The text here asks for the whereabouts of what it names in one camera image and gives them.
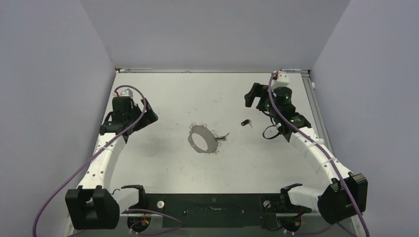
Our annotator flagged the small key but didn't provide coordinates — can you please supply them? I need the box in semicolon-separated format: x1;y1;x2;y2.
215;133;229;141

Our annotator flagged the aluminium rail right edge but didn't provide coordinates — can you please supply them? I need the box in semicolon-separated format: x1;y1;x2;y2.
301;70;333;152

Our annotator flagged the metal ring plate with keyrings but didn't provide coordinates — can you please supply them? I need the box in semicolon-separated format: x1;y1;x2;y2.
187;123;222;155

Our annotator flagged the purple cable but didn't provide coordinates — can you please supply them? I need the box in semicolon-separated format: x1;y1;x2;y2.
32;85;184;237
267;72;371;237

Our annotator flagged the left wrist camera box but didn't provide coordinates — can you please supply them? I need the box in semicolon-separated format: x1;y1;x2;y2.
119;88;133;98

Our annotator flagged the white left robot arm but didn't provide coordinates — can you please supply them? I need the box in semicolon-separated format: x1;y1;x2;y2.
65;96;159;230

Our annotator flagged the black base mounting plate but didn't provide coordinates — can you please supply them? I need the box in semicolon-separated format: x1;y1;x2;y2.
146;193;312;229

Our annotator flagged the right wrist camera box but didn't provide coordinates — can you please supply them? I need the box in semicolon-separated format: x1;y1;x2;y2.
271;71;290;89

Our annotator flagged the aluminium rail edge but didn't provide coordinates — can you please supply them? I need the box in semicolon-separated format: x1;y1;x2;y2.
301;70;333;152
116;68;273;73

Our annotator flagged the key with black tag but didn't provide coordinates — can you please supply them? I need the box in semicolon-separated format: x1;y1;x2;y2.
241;119;253;128

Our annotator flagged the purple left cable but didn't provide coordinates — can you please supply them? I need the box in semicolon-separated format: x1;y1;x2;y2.
32;85;184;237

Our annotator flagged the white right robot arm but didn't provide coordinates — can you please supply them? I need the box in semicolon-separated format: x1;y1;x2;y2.
244;83;368;224

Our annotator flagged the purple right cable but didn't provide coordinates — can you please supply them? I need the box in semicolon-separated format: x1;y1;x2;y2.
267;72;371;237

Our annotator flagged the aluminium rail back edge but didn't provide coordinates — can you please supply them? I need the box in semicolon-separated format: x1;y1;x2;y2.
116;68;273;73

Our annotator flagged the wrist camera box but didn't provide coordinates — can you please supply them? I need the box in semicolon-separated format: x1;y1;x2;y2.
119;88;133;98
271;71;290;89

